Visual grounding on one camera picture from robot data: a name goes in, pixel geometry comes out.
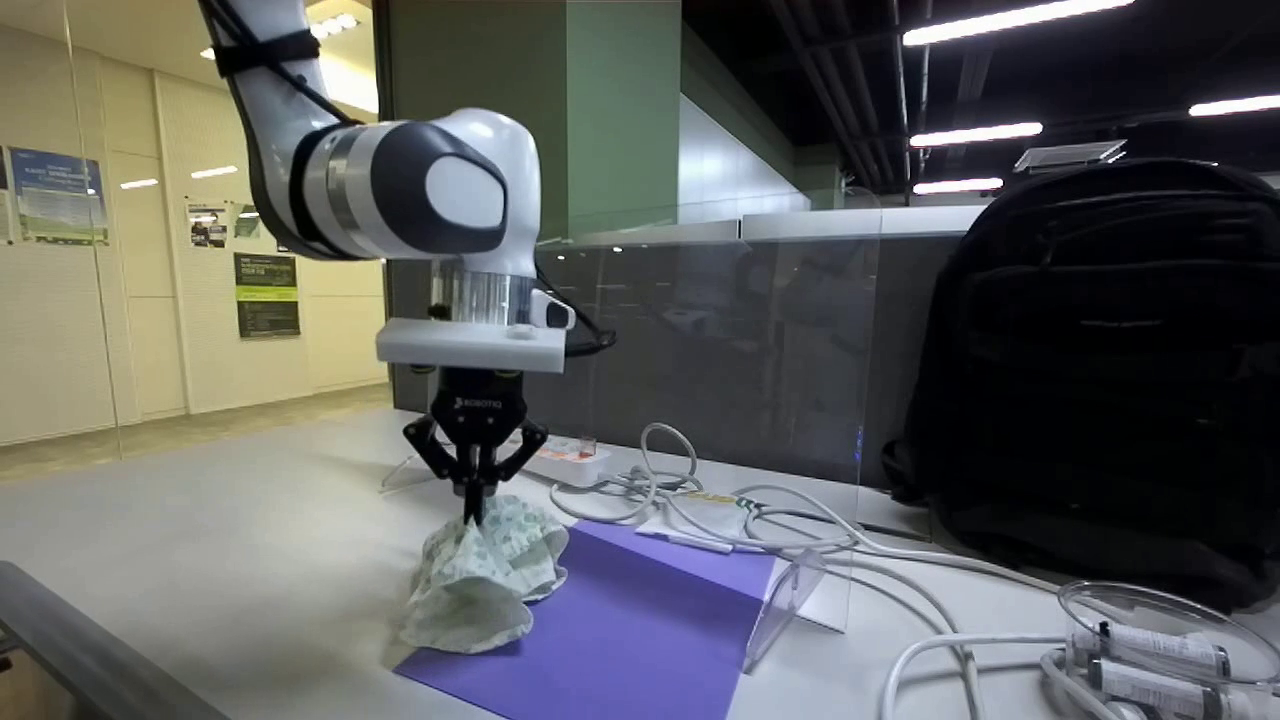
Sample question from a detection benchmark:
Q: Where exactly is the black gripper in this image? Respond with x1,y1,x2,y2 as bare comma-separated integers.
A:
402,363,552,527

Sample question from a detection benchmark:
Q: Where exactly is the white green patterned cloth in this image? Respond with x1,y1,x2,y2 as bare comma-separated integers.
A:
384,492,577,673

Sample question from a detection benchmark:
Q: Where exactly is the white power strip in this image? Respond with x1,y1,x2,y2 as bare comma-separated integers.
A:
526,435,615,492

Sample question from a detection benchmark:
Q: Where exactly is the purple mat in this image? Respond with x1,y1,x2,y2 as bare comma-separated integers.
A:
392,520,781,720

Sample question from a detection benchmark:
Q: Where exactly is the transparent acrylic panel stand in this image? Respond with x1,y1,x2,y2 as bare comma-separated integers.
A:
379,232,889,679

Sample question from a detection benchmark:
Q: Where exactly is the fluorescent ceiling light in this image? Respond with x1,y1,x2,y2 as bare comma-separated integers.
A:
899,0,1140,52
907,115,1049,153
1186,87,1280,123
907,171,1008,201

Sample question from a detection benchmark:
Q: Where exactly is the black backpack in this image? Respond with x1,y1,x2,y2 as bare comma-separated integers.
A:
879,120,1280,615

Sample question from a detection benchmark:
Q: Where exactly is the white looped cable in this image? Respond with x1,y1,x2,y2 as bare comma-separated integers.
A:
546,418,874,558

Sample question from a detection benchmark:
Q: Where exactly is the dark wall sign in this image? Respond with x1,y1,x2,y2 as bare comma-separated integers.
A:
231,247,304,301
231,297,307,344

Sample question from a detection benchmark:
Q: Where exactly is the small wall notice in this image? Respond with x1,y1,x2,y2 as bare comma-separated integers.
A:
184,201,236,252
229,201,272,247

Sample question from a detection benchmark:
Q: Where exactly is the white cable bundle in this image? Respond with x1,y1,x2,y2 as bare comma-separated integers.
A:
797,536,1280,720

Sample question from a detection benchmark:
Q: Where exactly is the blue wall poster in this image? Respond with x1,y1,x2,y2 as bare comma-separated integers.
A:
5,145,118,247

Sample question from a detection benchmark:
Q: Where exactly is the white cable adapter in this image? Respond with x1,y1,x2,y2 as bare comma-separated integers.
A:
1064,620,1239,685
1082,656,1280,720

